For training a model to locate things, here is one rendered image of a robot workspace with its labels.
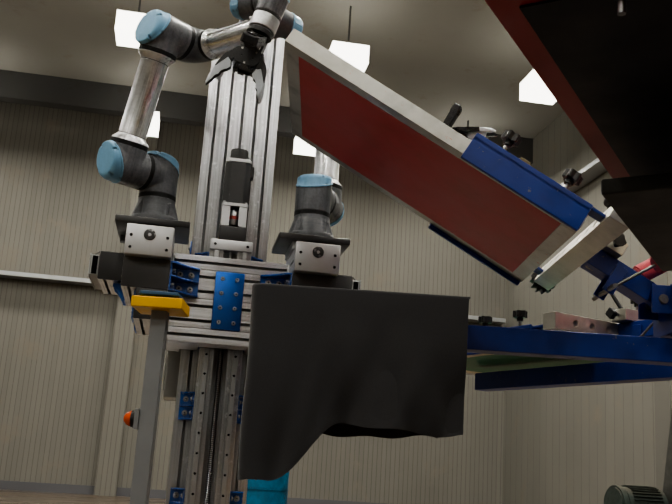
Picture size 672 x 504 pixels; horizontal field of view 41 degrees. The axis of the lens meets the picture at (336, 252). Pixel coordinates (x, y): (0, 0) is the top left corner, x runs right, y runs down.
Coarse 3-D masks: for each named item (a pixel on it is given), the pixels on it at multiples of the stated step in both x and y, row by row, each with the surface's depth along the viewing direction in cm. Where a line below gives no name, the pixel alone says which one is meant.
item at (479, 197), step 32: (320, 96) 221; (352, 96) 209; (352, 128) 227; (384, 128) 214; (416, 160) 219; (448, 160) 207; (448, 192) 225; (480, 192) 212; (512, 224) 217; (544, 224) 205
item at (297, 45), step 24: (288, 48) 207; (312, 48) 204; (288, 72) 220; (336, 72) 203; (360, 72) 203; (384, 96) 202; (408, 120) 201; (432, 120) 200; (312, 144) 258; (456, 144) 199; (384, 192) 256; (552, 216) 199; (552, 240) 211; (528, 264) 235
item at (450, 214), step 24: (312, 120) 240; (336, 144) 245; (360, 144) 234; (360, 168) 251; (384, 168) 239; (408, 192) 244; (432, 192) 232; (432, 216) 249; (456, 216) 237; (480, 216) 226; (480, 240) 242; (504, 240) 231; (504, 264) 247
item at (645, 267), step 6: (642, 264) 228; (648, 264) 228; (654, 264) 217; (636, 270) 228; (642, 270) 217; (648, 270) 227; (654, 270) 227; (660, 270) 216; (630, 276) 216; (636, 276) 216; (648, 276) 227; (654, 276) 228; (618, 282) 216; (624, 282) 216
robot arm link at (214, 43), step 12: (288, 12) 254; (240, 24) 265; (288, 24) 254; (300, 24) 257; (204, 36) 275; (216, 36) 271; (228, 36) 268; (240, 36) 264; (276, 36) 258; (192, 48) 276; (204, 48) 275; (216, 48) 273; (228, 48) 271; (180, 60) 279; (192, 60) 279; (204, 60) 279
